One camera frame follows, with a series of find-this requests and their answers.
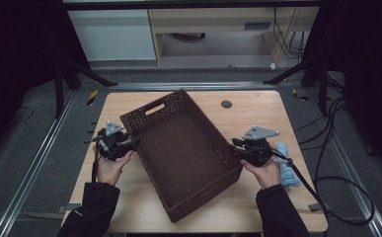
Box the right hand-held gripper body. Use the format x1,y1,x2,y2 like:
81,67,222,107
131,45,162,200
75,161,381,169
242,125,281,167

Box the white cabinet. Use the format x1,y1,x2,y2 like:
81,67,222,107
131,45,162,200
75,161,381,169
67,9,157,62

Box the dark curtain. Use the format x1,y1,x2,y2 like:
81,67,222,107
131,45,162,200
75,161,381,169
0,0,91,159
301,0,382,181

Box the light wooden office desk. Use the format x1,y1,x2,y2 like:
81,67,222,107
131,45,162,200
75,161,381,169
148,7,321,65

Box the black floor cable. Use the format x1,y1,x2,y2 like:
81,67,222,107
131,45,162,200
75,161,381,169
297,103,347,146
293,97,346,134

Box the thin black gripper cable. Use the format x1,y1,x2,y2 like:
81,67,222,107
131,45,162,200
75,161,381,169
91,144,101,184

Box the aluminium floor rail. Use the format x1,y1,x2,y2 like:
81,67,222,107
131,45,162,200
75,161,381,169
305,88,382,237
0,90,78,237

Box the black gripper cable silver plug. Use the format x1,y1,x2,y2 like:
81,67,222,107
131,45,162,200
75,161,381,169
270,148,376,237

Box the person's left hand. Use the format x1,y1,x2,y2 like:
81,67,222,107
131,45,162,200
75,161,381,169
94,149,134,188

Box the brown woven basket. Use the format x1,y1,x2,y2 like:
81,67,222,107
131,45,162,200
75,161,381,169
119,88,245,223

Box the blue striped towel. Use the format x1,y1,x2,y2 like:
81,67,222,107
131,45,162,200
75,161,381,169
274,141,302,188

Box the person's right hand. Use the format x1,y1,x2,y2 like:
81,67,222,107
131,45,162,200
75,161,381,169
240,157,282,190

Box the black metal stand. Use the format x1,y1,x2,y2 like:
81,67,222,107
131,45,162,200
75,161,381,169
263,55,331,117
53,58,118,119

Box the hanging black cable bundle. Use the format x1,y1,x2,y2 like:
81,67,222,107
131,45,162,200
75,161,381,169
271,7,311,61

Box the thin looped floor cable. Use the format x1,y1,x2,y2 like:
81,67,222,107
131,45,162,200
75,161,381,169
10,106,35,126

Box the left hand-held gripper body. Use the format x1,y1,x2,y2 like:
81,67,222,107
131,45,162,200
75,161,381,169
92,120,137,162

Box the yellow black tape strip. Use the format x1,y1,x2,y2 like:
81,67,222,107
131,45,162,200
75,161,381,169
86,89,99,107
291,88,310,103

